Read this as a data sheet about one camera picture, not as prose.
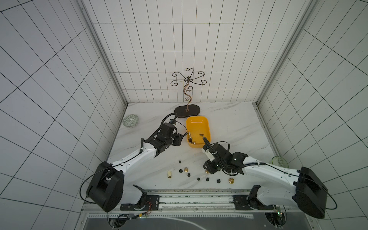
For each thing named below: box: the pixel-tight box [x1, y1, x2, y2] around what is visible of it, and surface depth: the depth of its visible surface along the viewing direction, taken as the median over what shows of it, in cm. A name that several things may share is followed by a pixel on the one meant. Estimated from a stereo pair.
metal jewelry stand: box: [170, 67, 207, 118], surface depth 106 cm
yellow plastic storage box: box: [185, 115, 211, 149], surface depth 103 cm
